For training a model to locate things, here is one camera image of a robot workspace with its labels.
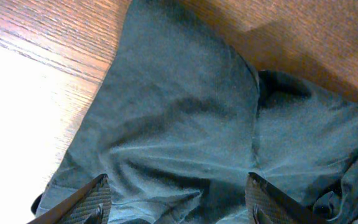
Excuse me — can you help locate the dark green t-shirt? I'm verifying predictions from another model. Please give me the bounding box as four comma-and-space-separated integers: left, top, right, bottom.
35, 1, 358, 223

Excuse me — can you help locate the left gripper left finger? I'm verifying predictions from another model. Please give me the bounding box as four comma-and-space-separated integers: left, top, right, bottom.
29, 174, 111, 224

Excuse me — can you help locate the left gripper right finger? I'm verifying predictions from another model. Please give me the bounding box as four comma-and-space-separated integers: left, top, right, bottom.
245, 172, 328, 224

